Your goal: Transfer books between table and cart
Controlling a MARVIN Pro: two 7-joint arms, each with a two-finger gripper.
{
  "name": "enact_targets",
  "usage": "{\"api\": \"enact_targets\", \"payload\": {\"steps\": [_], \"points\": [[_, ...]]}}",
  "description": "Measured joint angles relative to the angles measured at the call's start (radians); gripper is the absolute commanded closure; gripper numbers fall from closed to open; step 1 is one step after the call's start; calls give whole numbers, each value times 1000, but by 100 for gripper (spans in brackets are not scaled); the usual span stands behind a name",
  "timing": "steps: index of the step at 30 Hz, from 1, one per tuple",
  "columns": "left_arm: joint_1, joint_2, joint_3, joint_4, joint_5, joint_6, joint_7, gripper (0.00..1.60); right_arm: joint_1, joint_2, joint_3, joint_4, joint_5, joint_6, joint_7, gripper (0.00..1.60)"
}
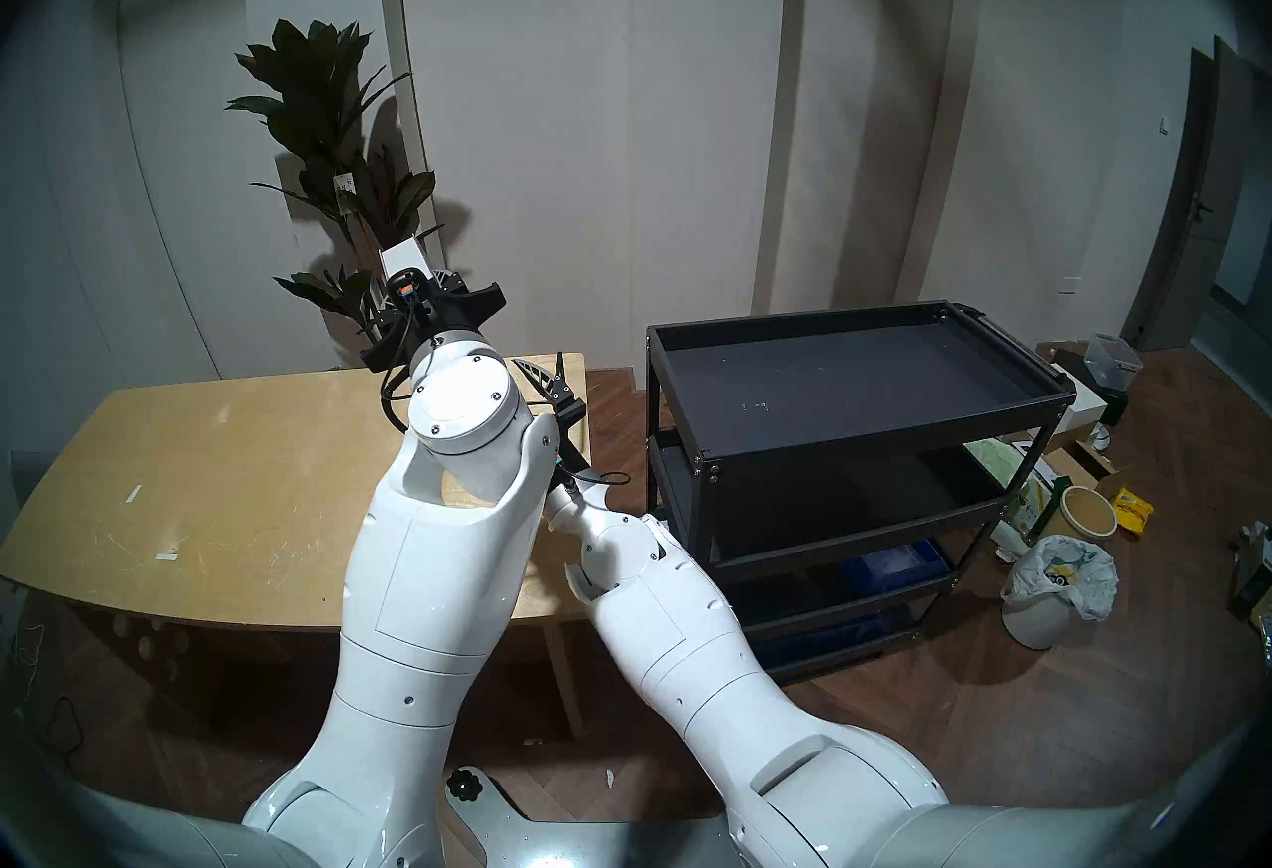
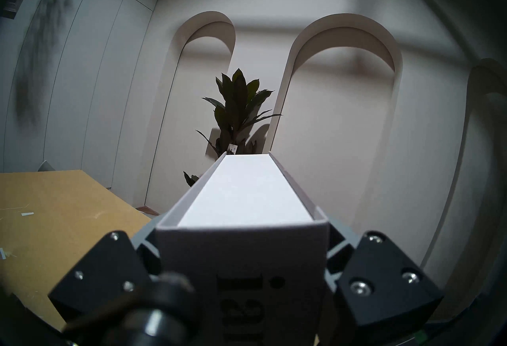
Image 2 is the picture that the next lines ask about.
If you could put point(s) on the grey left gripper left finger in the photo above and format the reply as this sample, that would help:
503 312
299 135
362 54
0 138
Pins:
99 274

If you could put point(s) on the grey ianra hardcover book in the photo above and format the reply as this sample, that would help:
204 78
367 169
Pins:
245 246

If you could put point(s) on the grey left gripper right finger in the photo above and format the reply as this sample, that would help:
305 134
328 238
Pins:
384 282

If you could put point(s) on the dark green potted plant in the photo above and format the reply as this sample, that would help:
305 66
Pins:
237 111

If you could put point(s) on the small white plant tag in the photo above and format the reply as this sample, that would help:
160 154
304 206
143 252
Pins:
231 148

